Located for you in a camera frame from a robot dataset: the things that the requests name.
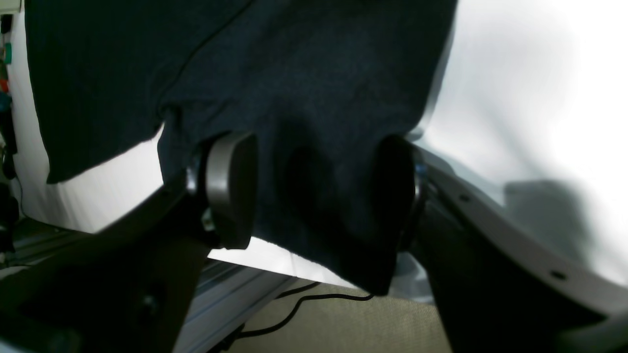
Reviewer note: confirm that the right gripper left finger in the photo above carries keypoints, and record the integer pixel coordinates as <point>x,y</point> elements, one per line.
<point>128,288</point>

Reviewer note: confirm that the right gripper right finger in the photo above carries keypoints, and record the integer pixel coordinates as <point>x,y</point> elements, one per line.
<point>495,288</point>

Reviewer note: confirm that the black T-shirt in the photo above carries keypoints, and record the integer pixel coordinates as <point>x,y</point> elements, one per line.
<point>319,82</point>

